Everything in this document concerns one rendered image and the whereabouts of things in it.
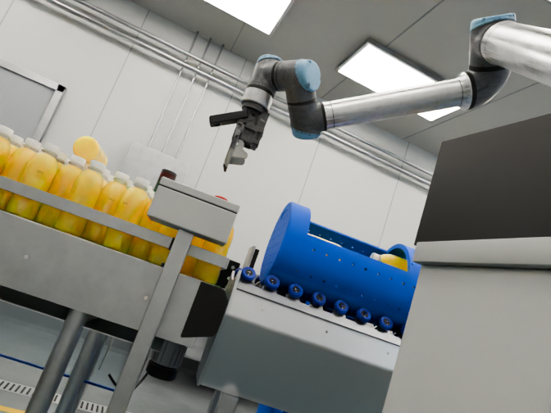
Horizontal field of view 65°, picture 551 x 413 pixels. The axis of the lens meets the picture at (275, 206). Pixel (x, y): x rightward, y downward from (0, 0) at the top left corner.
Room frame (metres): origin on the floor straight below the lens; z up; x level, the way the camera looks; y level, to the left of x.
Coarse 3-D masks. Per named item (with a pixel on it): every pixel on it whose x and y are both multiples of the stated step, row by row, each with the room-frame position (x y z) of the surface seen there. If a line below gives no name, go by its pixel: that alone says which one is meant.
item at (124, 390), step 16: (176, 240) 1.06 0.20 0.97; (192, 240) 1.10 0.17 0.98; (176, 256) 1.06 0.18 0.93; (176, 272) 1.07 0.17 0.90; (160, 288) 1.06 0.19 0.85; (160, 304) 1.07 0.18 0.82; (144, 320) 1.06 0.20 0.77; (160, 320) 1.07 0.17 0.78; (144, 336) 1.06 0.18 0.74; (144, 352) 1.07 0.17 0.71; (128, 368) 1.06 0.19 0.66; (128, 384) 1.07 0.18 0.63; (112, 400) 1.06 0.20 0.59; (128, 400) 1.07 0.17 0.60
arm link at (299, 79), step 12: (300, 60) 1.14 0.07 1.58; (276, 72) 1.18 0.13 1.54; (288, 72) 1.15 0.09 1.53; (300, 72) 1.13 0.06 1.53; (312, 72) 1.14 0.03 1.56; (276, 84) 1.20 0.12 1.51; (288, 84) 1.17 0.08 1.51; (300, 84) 1.15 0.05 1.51; (312, 84) 1.16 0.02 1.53; (288, 96) 1.20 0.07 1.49; (300, 96) 1.18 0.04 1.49; (312, 96) 1.19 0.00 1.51
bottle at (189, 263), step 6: (198, 240) 1.22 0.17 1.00; (204, 240) 1.23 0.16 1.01; (198, 246) 1.22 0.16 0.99; (186, 258) 1.21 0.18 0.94; (192, 258) 1.22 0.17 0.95; (186, 264) 1.21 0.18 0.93; (192, 264) 1.22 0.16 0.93; (180, 270) 1.21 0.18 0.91; (186, 270) 1.22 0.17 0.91; (192, 270) 1.23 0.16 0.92
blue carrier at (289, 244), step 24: (288, 216) 1.31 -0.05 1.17; (288, 240) 1.27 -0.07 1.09; (312, 240) 1.28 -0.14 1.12; (336, 240) 1.53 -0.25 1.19; (360, 240) 1.51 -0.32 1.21; (264, 264) 1.46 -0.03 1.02; (288, 264) 1.28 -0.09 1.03; (312, 264) 1.28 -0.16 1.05; (336, 264) 1.29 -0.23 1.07; (360, 264) 1.30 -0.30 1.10; (384, 264) 1.31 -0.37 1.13; (408, 264) 1.34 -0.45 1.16; (312, 288) 1.33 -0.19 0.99; (336, 288) 1.32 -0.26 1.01; (360, 288) 1.31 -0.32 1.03; (384, 288) 1.31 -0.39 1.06; (408, 288) 1.32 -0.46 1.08; (384, 312) 1.35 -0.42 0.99; (408, 312) 1.35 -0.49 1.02
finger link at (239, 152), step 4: (240, 140) 1.22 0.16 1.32; (240, 144) 1.22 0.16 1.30; (232, 148) 1.20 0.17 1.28; (236, 148) 1.22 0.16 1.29; (240, 148) 1.22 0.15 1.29; (228, 152) 1.21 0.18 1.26; (232, 152) 1.21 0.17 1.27; (236, 152) 1.21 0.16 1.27; (240, 152) 1.22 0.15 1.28; (244, 152) 1.22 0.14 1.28; (228, 156) 1.21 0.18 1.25; (232, 156) 1.21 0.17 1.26; (236, 156) 1.21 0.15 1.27; (240, 156) 1.21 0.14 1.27; (244, 156) 1.22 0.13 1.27; (228, 160) 1.21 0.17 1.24; (228, 164) 1.21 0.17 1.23
